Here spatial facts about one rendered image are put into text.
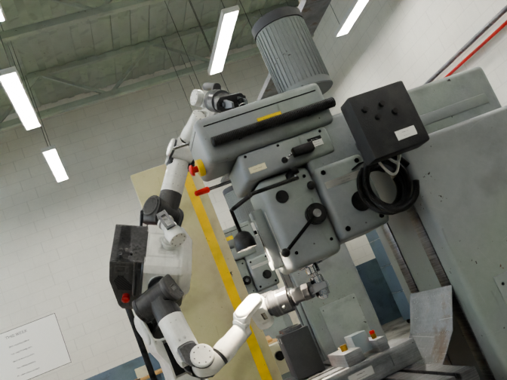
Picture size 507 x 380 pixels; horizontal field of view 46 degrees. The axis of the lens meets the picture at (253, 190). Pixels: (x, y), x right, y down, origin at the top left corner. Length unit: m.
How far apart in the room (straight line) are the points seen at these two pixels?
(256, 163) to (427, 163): 0.56
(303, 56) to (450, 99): 0.56
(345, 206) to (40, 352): 9.44
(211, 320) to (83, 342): 7.42
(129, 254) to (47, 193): 9.27
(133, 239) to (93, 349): 8.77
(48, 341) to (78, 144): 3.59
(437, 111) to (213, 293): 1.99
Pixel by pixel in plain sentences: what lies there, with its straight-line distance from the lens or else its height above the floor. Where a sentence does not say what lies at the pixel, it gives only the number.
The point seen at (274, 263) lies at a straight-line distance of 2.02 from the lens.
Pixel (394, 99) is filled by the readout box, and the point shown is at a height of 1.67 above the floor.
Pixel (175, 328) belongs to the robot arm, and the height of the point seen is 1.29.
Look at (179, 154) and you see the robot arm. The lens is 2.49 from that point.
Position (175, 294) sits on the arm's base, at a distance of 2.11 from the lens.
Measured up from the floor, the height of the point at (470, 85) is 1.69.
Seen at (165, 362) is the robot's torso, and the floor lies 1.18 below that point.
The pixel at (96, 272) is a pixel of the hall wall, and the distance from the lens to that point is 11.10.
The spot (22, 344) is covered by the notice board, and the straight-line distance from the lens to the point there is 11.16.
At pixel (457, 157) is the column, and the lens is 2.11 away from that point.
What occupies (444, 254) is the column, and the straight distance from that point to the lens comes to 2.04.
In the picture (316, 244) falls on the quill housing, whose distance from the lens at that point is 1.98.
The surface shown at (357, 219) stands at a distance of 2.02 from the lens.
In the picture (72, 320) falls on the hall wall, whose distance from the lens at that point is 11.06.
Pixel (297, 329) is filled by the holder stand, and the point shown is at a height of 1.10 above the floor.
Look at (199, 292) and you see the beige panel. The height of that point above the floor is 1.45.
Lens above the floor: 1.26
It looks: 10 degrees up
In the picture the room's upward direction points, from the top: 23 degrees counter-clockwise
